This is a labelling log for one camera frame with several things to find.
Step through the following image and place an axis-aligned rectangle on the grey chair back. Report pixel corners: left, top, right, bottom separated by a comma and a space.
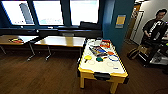
61, 32, 75, 37

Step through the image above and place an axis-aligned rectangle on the red flat item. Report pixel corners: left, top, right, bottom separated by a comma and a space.
8, 37, 25, 45

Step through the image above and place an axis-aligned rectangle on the blue plastic bowl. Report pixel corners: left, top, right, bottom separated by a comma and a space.
99, 49, 108, 55

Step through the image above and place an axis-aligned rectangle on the clear glass bowl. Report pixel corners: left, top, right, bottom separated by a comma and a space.
87, 39, 96, 46

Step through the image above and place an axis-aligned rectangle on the dark green round paddle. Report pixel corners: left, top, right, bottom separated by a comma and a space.
95, 56, 104, 63

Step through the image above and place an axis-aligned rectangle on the person in dark shirt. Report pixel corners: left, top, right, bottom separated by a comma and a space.
141, 8, 168, 46

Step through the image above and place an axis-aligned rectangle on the small grey box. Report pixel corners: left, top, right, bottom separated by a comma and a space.
95, 36, 103, 41

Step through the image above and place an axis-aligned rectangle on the white bowl blue rim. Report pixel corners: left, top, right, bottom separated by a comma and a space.
108, 54, 120, 63

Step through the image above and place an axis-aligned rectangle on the red game box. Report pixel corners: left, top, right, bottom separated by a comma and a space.
100, 39, 112, 48

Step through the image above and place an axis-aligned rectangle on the bright window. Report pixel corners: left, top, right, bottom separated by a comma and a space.
69, 0, 100, 27
1, 0, 35, 26
32, 0, 65, 27

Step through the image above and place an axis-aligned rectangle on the yellow wall sign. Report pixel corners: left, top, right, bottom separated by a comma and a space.
115, 14, 127, 29

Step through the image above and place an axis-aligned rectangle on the yellow gaming table white top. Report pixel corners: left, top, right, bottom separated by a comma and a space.
77, 38, 130, 94

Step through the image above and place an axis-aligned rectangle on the brown black backpack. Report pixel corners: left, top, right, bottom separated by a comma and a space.
126, 47, 141, 61

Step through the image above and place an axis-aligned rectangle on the yellow round paddle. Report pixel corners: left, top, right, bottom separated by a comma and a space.
83, 54, 93, 63

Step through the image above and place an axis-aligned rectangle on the dark sofa cushion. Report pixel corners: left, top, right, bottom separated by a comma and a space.
79, 20, 102, 30

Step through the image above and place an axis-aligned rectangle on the wooden work table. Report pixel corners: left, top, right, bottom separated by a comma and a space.
0, 34, 40, 62
34, 35, 87, 61

